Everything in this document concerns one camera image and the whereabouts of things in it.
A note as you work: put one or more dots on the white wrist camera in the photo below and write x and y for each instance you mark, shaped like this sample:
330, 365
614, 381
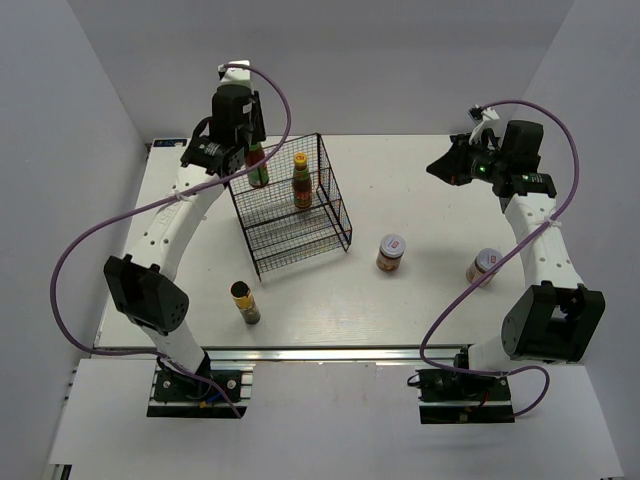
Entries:
485, 118
237, 75

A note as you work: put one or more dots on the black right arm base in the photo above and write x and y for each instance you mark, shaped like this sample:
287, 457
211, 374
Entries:
453, 398

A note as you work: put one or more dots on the orange jar white lid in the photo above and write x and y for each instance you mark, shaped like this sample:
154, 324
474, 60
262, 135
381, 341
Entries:
391, 250

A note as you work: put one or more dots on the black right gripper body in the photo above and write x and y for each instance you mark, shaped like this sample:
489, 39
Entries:
485, 163

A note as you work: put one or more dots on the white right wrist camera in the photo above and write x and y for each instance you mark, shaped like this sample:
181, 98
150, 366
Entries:
485, 118

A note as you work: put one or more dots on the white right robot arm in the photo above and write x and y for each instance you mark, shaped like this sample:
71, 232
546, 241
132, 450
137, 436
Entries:
556, 317

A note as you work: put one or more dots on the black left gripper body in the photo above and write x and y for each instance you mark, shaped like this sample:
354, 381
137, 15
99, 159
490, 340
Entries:
247, 131

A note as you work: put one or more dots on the blue label sticker left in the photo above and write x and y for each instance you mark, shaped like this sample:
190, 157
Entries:
169, 143

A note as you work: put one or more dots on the black wire tiered rack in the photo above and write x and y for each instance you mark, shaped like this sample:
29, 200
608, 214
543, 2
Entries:
277, 232

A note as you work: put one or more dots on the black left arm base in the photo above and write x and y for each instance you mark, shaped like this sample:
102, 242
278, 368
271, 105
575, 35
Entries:
174, 395

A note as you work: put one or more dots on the red chili sauce bottle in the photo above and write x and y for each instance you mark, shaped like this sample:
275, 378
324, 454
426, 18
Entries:
301, 182

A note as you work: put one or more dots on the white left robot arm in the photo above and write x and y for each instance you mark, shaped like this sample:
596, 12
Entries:
141, 282

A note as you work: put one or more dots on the aluminium front rail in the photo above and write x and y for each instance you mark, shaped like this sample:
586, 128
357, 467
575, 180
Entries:
317, 353

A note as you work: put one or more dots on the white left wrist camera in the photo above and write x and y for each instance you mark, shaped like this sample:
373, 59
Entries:
237, 75

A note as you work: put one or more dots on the black cap pepper shaker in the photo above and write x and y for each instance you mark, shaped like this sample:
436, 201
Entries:
245, 302

